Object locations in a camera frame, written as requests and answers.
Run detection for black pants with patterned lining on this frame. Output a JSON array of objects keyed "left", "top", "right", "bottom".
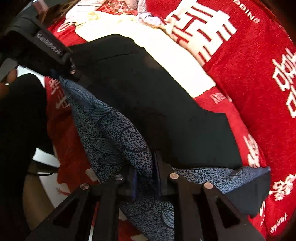
[{"left": 52, "top": 35, "right": 270, "bottom": 240}]

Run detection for person's left hand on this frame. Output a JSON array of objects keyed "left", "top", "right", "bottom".
[{"left": 0, "top": 69, "right": 18, "bottom": 99}]

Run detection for cream white cloth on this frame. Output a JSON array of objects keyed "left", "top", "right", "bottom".
[{"left": 65, "top": 9, "right": 219, "bottom": 98}]

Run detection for red embroidered pillow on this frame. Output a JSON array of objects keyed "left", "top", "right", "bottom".
[{"left": 96, "top": 0, "right": 137, "bottom": 16}]

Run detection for light lavender crumpled garment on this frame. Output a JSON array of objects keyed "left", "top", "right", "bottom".
[{"left": 124, "top": 0, "right": 166, "bottom": 28}]

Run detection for red blanket with white characters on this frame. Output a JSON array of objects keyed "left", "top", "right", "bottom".
[{"left": 45, "top": 1, "right": 295, "bottom": 240}]

